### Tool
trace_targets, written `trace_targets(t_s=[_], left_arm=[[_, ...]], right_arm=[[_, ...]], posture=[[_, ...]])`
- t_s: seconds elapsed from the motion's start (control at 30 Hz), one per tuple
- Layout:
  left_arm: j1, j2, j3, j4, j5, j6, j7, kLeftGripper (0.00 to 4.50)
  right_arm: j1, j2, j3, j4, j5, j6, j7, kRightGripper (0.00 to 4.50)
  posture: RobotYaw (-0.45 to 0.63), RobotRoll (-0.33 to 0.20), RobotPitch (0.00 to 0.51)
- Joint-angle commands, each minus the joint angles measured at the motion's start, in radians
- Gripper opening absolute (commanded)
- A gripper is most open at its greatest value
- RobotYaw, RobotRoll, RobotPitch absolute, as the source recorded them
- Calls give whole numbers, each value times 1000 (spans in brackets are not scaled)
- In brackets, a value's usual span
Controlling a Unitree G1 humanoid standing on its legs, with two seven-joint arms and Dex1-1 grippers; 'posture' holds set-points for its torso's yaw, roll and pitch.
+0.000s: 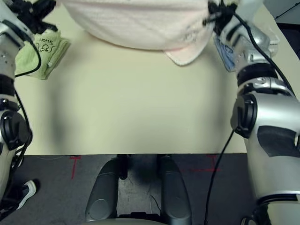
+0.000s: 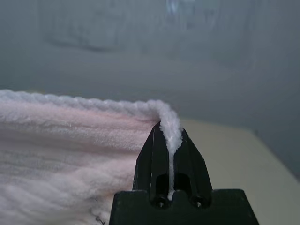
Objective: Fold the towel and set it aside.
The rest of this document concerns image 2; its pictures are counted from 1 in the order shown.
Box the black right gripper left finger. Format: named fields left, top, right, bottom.
left=133, top=121, right=171, bottom=208

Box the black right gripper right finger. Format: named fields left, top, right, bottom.
left=173, top=127, right=213, bottom=209

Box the pink ribbed towel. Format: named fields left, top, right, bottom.
left=0, top=89, right=184, bottom=225

